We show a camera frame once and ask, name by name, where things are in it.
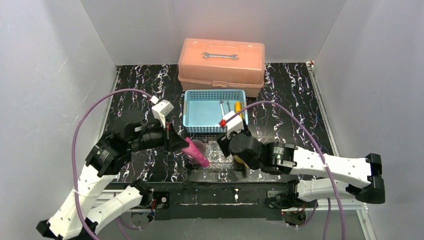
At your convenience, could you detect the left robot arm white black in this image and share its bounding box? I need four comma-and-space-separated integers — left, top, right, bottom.
36, 110, 189, 240

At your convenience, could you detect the silver open-end wrench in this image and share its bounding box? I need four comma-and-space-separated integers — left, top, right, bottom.
201, 52, 239, 60

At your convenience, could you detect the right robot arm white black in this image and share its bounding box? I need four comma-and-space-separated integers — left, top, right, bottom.
216, 132, 386, 207

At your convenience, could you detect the pink toothpaste tube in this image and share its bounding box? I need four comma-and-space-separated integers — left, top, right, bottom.
183, 136, 211, 169

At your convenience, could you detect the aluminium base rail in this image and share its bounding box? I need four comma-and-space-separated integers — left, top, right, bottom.
62, 188, 377, 240

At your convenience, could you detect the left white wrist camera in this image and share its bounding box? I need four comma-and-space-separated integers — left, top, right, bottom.
149, 96, 175, 129

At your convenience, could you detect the clear plastic tray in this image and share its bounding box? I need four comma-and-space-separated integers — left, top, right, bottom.
205, 140, 235, 169

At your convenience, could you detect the yellow toothpaste tube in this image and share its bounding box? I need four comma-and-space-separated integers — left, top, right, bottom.
234, 101, 244, 119

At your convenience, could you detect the light blue plastic basket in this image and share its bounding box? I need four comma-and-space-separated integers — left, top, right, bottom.
182, 89, 247, 134

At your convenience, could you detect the yellow mug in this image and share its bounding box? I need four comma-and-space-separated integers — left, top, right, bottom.
234, 155, 247, 167

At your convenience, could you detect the orange plastic toolbox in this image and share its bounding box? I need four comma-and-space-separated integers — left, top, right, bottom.
178, 38, 265, 98

